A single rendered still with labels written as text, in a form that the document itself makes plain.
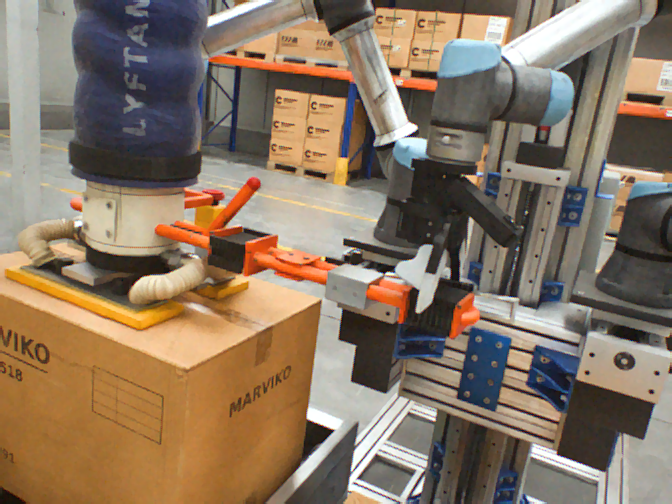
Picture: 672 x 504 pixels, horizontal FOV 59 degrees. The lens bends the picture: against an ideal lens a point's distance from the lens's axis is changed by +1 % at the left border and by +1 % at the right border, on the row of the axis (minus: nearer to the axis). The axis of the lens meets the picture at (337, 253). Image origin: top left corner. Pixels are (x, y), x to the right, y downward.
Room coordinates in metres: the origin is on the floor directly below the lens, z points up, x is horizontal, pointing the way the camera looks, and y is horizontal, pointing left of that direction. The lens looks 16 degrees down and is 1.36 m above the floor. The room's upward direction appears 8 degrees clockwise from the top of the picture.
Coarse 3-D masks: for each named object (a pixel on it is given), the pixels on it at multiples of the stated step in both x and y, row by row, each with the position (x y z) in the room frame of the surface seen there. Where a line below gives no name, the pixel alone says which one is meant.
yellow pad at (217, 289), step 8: (208, 280) 1.06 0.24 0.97; (216, 280) 1.07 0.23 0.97; (224, 280) 1.08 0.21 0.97; (232, 280) 1.10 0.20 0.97; (240, 280) 1.10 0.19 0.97; (248, 280) 1.11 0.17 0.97; (208, 288) 1.04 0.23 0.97; (216, 288) 1.04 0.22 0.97; (224, 288) 1.05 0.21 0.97; (232, 288) 1.06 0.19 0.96; (240, 288) 1.09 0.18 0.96; (208, 296) 1.04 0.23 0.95; (216, 296) 1.03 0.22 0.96; (224, 296) 1.04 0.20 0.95
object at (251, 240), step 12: (228, 228) 0.97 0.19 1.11; (240, 228) 1.00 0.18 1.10; (252, 228) 1.00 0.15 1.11; (216, 240) 0.91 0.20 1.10; (228, 240) 0.91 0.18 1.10; (240, 240) 0.94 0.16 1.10; (252, 240) 0.91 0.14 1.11; (264, 240) 0.93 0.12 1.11; (276, 240) 0.96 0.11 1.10; (216, 252) 0.92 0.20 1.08; (228, 252) 0.91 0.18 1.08; (240, 252) 0.89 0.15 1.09; (252, 252) 0.90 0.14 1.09; (264, 252) 0.93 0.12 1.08; (216, 264) 0.91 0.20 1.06; (228, 264) 0.90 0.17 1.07; (240, 264) 0.89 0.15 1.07; (252, 264) 0.91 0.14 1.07
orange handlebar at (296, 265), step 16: (192, 192) 1.32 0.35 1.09; (80, 208) 1.08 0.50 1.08; (160, 224) 1.00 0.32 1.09; (176, 224) 1.03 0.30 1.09; (192, 240) 0.96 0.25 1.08; (208, 240) 0.95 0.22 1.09; (256, 256) 0.90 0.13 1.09; (272, 256) 0.90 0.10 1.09; (288, 256) 0.89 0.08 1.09; (304, 256) 0.90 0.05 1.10; (288, 272) 0.87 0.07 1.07; (304, 272) 0.86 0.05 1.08; (320, 272) 0.85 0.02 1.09; (368, 288) 0.81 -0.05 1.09; (384, 288) 0.81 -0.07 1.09; (400, 288) 0.83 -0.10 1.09; (400, 304) 0.79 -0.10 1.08; (464, 320) 0.75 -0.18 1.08
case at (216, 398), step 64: (0, 256) 1.12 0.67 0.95; (64, 256) 1.17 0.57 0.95; (0, 320) 0.94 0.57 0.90; (64, 320) 0.87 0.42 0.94; (192, 320) 0.93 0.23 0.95; (256, 320) 0.96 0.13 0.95; (0, 384) 0.94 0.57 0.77; (64, 384) 0.87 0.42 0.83; (128, 384) 0.81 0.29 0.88; (192, 384) 0.77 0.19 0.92; (256, 384) 0.92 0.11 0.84; (0, 448) 0.94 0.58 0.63; (64, 448) 0.87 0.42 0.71; (128, 448) 0.81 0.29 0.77; (192, 448) 0.78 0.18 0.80; (256, 448) 0.94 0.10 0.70
